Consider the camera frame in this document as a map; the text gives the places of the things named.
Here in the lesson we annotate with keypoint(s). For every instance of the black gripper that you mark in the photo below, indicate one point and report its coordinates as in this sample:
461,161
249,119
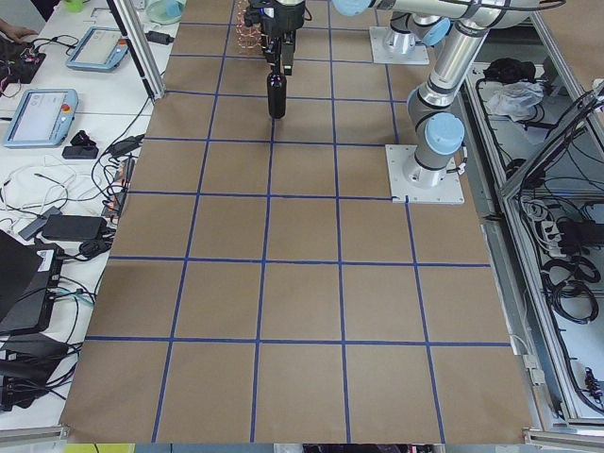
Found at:
281,24

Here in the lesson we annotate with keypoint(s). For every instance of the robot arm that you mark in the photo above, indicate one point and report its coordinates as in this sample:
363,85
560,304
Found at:
407,29
460,27

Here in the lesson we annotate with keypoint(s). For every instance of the person hand at desk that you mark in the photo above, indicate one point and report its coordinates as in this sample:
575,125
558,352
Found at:
16,33

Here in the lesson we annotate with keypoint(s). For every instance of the black power adapter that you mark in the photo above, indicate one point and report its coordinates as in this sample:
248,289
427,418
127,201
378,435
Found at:
159,37

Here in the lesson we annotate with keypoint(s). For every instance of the teach pendant upper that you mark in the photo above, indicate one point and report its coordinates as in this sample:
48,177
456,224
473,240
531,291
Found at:
101,49

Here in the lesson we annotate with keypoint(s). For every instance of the teach pendant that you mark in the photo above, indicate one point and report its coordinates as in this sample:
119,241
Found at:
42,119
101,49

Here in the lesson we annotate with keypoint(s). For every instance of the black small device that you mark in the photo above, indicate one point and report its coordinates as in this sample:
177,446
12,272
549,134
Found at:
81,146

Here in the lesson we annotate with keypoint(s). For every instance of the orange power strip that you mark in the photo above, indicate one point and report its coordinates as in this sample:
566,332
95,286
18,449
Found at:
119,183

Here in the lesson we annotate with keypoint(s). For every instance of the white crumpled cloth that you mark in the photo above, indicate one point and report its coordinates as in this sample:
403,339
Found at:
517,100

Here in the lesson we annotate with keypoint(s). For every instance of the teach pendant lower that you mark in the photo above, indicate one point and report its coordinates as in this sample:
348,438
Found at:
42,119

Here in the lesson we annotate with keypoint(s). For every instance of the black power brick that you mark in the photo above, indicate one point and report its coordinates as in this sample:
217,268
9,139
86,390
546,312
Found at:
74,228

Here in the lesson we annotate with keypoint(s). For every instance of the black laptop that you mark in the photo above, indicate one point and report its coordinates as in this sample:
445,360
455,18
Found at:
29,274

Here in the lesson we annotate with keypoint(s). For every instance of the copper wire wine basket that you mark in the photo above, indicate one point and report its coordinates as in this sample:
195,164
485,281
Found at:
248,38

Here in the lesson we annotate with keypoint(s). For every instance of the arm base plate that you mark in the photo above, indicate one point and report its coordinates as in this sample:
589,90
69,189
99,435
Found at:
412,183
391,47

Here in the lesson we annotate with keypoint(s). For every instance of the aluminium frame post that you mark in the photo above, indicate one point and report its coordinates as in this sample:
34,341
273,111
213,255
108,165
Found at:
127,19

